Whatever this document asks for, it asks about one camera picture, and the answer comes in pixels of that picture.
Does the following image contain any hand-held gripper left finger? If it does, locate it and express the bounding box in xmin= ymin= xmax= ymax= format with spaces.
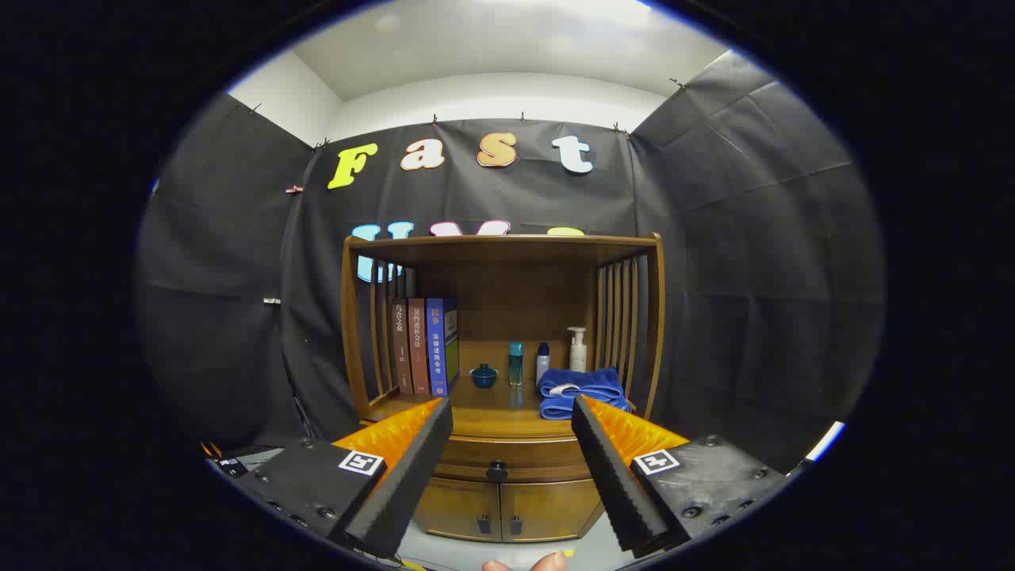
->
xmin=230 ymin=397 xmax=454 ymax=561

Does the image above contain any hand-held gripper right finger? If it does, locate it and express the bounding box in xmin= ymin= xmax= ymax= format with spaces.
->
xmin=571 ymin=394 xmax=787 ymax=558

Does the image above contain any wooden drawer with black knob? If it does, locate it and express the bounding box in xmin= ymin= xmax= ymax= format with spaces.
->
xmin=432 ymin=435 xmax=592 ymax=483

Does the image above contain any wooden cabinet door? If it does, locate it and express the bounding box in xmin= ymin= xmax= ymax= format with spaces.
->
xmin=414 ymin=478 xmax=502 ymax=542
xmin=500 ymin=480 xmax=603 ymax=542

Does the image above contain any wooden countertop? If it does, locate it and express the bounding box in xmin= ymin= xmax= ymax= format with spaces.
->
xmin=361 ymin=379 xmax=635 ymax=439

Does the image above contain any wooden cabinet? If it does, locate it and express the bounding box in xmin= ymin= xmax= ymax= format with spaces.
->
xmin=341 ymin=232 xmax=665 ymax=544

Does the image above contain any blue folded towel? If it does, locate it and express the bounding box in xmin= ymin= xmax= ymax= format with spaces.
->
xmin=538 ymin=367 xmax=633 ymax=420

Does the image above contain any reddish brown book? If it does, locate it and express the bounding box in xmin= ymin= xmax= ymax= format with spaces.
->
xmin=407 ymin=298 xmax=431 ymax=395

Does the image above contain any dark brown book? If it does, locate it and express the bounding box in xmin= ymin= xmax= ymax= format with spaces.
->
xmin=390 ymin=299 xmax=413 ymax=395

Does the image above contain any black device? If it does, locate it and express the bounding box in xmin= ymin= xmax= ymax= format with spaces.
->
xmin=202 ymin=439 xmax=251 ymax=478

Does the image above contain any black backdrop cloth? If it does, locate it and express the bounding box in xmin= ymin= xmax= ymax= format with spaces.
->
xmin=135 ymin=52 xmax=885 ymax=477

